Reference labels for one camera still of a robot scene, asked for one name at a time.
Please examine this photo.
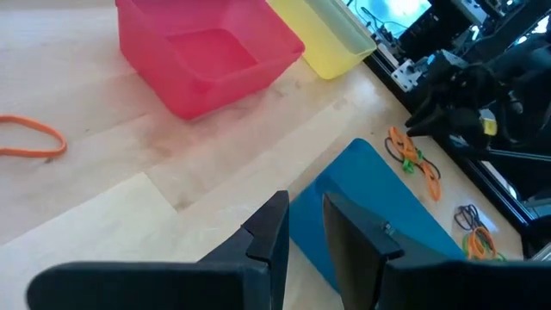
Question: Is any yellow plastic basket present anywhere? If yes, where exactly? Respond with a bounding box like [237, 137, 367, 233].
[266, 0, 378, 81]

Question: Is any black aluminium table frame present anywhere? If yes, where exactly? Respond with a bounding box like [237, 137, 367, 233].
[363, 51, 551, 259]

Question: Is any blue plastic basket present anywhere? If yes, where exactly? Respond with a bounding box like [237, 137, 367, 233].
[288, 137, 468, 294]

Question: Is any red plastic basket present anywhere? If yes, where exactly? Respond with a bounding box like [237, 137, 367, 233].
[115, 0, 306, 121]

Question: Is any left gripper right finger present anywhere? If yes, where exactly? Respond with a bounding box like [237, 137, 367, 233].
[322, 191, 551, 310]

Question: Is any grey metal mount plate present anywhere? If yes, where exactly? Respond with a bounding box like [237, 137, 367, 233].
[390, 58, 425, 94]

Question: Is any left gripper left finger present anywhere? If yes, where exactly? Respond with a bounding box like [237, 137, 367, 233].
[25, 190, 290, 310]

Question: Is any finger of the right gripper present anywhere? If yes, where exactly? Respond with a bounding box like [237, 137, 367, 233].
[404, 109, 451, 139]
[408, 92, 443, 126]

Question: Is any black computer case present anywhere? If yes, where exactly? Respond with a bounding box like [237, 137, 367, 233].
[398, 0, 487, 61]

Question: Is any dark rubber band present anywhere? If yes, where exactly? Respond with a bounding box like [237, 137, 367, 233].
[464, 203, 491, 232]
[454, 205, 479, 232]
[383, 136, 443, 181]

